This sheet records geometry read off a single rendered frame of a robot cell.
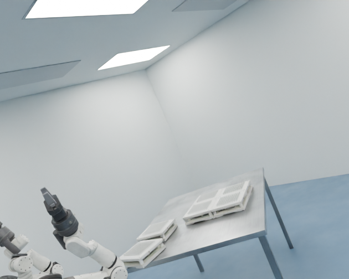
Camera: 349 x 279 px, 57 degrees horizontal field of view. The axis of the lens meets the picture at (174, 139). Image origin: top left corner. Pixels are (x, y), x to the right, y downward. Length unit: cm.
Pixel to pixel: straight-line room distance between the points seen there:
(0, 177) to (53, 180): 71
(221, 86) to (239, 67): 46
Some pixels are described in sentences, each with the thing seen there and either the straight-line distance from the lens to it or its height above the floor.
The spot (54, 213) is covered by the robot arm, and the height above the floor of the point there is 154.
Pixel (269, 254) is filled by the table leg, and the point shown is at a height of 73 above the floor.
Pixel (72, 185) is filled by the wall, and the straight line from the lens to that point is 524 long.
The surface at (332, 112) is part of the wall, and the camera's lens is 507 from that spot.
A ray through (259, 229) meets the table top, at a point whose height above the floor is 89.
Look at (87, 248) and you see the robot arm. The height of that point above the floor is 134.
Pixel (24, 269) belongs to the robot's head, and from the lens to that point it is 165.
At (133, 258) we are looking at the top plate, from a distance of 226.
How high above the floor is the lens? 169
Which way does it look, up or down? 3 degrees down
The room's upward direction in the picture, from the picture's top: 23 degrees counter-clockwise
